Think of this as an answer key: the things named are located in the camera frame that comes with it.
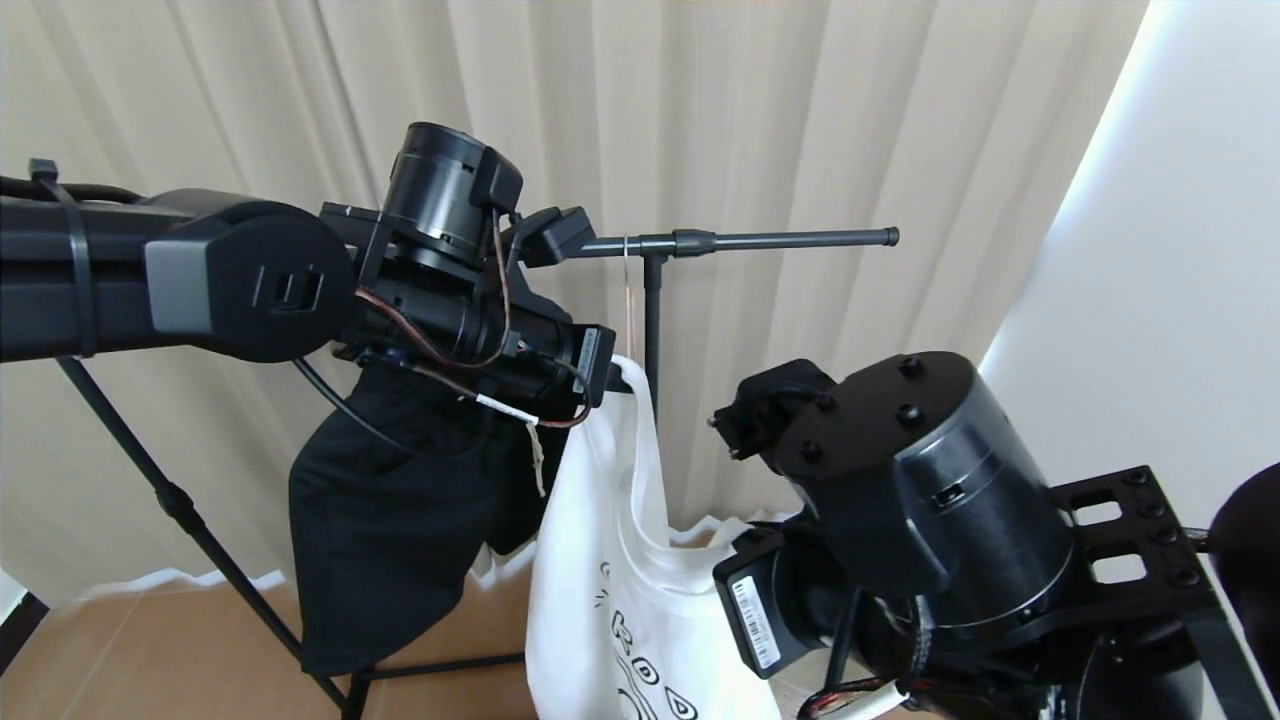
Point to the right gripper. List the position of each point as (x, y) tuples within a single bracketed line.
[(780, 610)]

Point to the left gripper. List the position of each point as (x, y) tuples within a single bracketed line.
[(560, 355)]

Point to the pink clothes hanger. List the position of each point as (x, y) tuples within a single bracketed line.
[(629, 300)]

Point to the white garment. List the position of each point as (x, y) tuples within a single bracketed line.
[(590, 600)]

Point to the black shorts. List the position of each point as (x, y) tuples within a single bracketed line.
[(380, 540)]

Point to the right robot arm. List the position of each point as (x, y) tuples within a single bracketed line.
[(950, 500)]

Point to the black clothes rack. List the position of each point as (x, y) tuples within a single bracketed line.
[(780, 240)]

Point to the beige curtain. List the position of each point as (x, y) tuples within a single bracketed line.
[(850, 100)]

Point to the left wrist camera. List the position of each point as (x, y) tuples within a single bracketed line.
[(550, 235)]

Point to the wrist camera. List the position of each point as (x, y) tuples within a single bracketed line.
[(550, 235), (770, 405)]

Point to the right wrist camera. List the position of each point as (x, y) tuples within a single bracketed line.
[(770, 405)]

